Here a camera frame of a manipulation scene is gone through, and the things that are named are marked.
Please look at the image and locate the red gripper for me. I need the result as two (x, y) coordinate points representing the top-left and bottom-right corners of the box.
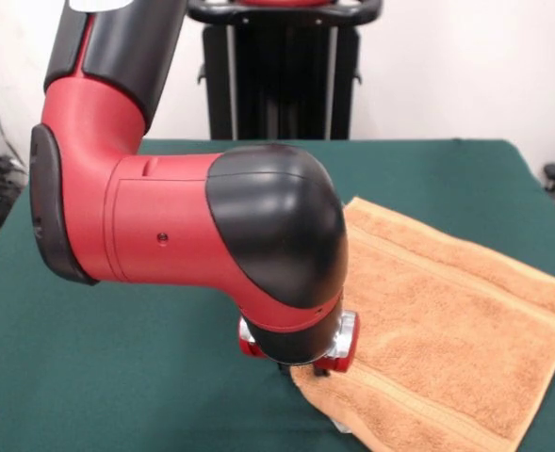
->
(238, 315), (362, 380)

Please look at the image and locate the orange terry towel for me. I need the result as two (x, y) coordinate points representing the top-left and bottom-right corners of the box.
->
(287, 196), (555, 452)

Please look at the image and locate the dark green table cloth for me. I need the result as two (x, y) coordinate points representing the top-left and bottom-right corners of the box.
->
(0, 137), (555, 452)

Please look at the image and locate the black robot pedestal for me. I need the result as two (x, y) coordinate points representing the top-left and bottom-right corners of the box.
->
(168, 0), (383, 141)

